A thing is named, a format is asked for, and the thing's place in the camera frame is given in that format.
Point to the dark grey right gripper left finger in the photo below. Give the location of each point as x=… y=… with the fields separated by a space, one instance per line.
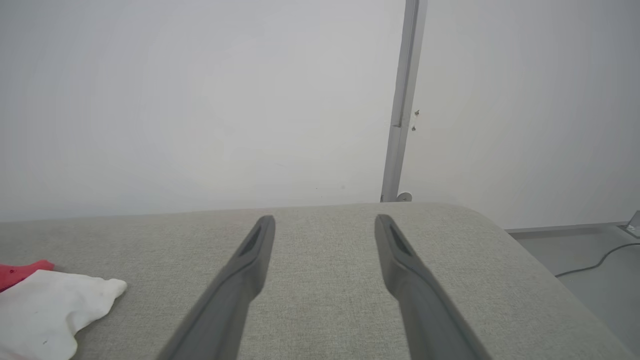
x=235 y=295

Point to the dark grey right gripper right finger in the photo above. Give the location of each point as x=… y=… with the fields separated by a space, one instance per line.
x=420 y=305

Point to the red and white shirt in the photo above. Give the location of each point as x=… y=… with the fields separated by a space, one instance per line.
x=45 y=310

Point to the grey metal pole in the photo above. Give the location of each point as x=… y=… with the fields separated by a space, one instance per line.
x=402 y=100

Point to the grey flat device on floor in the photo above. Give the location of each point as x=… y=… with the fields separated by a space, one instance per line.
x=635 y=225

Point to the grey rounded pole bracket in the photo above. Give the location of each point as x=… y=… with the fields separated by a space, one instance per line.
x=404 y=197

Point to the small dark wall fixing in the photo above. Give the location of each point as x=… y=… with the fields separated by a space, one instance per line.
x=416 y=113

